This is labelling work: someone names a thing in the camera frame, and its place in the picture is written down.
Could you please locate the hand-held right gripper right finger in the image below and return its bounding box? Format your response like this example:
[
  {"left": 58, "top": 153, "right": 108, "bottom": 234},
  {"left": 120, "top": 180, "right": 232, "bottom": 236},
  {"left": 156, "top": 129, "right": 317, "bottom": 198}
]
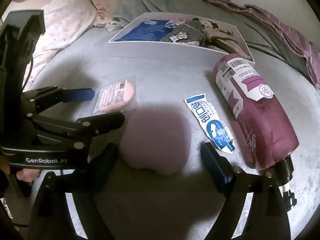
[{"left": 201, "top": 141, "right": 291, "bottom": 240}]

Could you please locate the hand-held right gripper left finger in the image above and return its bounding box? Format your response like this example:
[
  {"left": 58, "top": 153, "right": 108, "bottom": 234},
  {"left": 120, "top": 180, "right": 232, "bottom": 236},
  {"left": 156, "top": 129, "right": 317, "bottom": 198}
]
[{"left": 26, "top": 143, "right": 118, "bottom": 240}]

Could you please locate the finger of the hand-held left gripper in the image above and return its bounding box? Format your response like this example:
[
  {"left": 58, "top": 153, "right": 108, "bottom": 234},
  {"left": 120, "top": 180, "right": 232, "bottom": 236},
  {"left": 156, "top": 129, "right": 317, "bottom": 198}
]
[
  {"left": 23, "top": 86, "right": 95, "bottom": 116},
  {"left": 27, "top": 112, "right": 125, "bottom": 143}
]

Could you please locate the pink puff plastic packet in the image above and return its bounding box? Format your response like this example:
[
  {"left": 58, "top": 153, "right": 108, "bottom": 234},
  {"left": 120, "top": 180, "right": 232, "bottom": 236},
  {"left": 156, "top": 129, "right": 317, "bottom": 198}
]
[{"left": 93, "top": 79, "right": 137, "bottom": 114}]

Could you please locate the lavender soft sponge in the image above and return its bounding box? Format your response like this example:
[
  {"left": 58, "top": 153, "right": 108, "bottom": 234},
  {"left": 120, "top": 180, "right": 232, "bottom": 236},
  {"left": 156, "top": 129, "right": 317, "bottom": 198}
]
[{"left": 119, "top": 109, "right": 192, "bottom": 176}]

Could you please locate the white cardboard box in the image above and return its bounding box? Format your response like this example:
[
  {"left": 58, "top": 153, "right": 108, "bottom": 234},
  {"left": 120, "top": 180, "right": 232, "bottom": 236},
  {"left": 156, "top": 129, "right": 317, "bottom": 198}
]
[{"left": 108, "top": 12, "right": 255, "bottom": 64}]

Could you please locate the blue packet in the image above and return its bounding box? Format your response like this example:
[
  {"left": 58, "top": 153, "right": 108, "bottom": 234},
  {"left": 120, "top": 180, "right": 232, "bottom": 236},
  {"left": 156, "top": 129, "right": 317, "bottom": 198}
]
[{"left": 115, "top": 19, "right": 175, "bottom": 42}]

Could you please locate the blue and white sachet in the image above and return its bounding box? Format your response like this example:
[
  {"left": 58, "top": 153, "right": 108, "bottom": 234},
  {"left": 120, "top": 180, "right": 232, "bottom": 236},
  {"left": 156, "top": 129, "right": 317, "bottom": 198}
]
[
  {"left": 184, "top": 92, "right": 236, "bottom": 153},
  {"left": 165, "top": 20, "right": 183, "bottom": 29}
]

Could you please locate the pink sparkly cloth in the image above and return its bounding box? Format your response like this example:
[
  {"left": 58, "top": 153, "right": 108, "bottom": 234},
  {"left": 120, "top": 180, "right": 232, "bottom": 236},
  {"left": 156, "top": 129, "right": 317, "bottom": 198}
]
[{"left": 156, "top": 17, "right": 187, "bottom": 22}]

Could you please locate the green plaid pouch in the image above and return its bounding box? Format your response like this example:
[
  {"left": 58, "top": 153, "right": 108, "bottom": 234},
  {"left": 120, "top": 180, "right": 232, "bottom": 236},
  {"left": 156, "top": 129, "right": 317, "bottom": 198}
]
[{"left": 160, "top": 20, "right": 207, "bottom": 46}]

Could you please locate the person's left hand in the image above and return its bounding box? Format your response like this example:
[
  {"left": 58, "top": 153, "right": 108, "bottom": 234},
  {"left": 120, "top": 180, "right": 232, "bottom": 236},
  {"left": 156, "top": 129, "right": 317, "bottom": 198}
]
[{"left": 15, "top": 169, "right": 41, "bottom": 183}]

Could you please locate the white crumpled cloth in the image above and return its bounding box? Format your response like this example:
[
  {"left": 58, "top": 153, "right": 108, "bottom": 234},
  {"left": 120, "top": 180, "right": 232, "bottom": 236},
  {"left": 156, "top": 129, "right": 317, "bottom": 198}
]
[{"left": 105, "top": 19, "right": 123, "bottom": 32}]

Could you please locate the pink floral pillow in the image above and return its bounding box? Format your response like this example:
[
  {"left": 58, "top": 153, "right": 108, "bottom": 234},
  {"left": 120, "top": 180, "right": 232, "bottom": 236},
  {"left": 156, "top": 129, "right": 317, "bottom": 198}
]
[{"left": 24, "top": 0, "right": 97, "bottom": 90}]

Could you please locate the grey fleece bed sheet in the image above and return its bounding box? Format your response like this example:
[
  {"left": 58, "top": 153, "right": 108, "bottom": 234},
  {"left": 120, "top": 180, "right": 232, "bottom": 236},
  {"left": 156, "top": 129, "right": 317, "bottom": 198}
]
[{"left": 22, "top": 26, "right": 320, "bottom": 235}]

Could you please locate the green blanket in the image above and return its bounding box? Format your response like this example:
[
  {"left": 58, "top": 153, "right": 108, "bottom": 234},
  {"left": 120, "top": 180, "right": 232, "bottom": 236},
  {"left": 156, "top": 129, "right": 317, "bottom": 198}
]
[{"left": 111, "top": 0, "right": 310, "bottom": 80}]

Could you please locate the purple striped cloth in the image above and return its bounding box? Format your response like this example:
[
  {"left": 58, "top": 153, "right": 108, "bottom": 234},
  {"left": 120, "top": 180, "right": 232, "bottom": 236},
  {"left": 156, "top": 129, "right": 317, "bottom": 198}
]
[{"left": 194, "top": 0, "right": 320, "bottom": 90}]

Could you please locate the black cable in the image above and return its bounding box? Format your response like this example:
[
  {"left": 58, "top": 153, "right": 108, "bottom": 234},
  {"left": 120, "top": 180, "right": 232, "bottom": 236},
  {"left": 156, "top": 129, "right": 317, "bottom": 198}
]
[{"left": 22, "top": 55, "right": 34, "bottom": 90}]

